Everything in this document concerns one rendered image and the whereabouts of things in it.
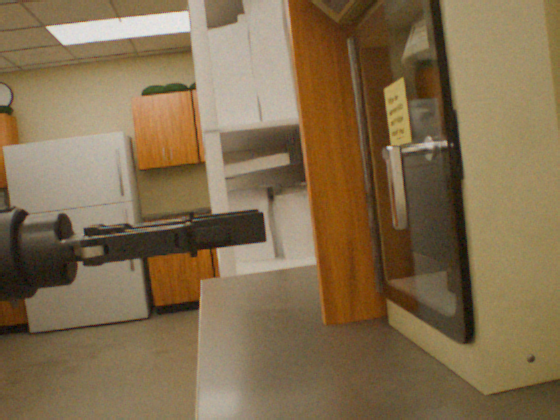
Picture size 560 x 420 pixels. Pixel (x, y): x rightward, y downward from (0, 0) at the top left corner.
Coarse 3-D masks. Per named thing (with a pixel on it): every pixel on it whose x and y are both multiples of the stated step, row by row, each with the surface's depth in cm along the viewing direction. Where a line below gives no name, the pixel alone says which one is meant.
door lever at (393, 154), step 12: (396, 144) 59; (420, 144) 60; (432, 144) 59; (384, 156) 60; (396, 156) 59; (408, 156) 60; (432, 156) 59; (396, 168) 59; (396, 180) 59; (396, 192) 59; (396, 204) 59; (396, 216) 59; (408, 216) 60; (396, 228) 60
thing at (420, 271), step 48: (384, 0) 68; (432, 0) 55; (384, 48) 70; (432, 48) 56; (384, 96) 73; (432, 96) 58; (384, 144) 76; (384, 192) 79; (432, 192) 61; (384, 240) 81; (432, 240) 63; (384, 288) 84; (432, 288) 65
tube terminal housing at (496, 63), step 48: (480, 0) 55; (528, 0) 56; (480, 48) 55; (528, 48) 56; (480, 96) 55; (528, 96) 56; (480, 144) 55; (528, 144) 56; (480, 192) 56; (528, 192) 56; (480, 240) 56; (528, 240) 57; (480, 288) 56; (528, 288) 57; (432, 336) 70; (480, 336) 56; (528, 336) 57; (480, 384) 57; (528, 384) 57
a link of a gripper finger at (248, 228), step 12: (228, 216) 55; (240, 216) 56; (252, 216) 56; (228, 228) 55; (240, 228) 56; (252, 228) 56; (264, 228) 56; (228, 240) 56; (240, 240) 56; (252, 240) 56; (264, 240) 56
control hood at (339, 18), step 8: (312, 0) 84; (320, 0) 82; (352, 0) 75; (360, 0) 74; (368, 0) 74; (320, 8) 85; (328, 8) 83; (344, 8) 79; (352, 8) 78; (360, 8) 78; (336, 16) 83; (344, 16) 82; (352, 16) 82
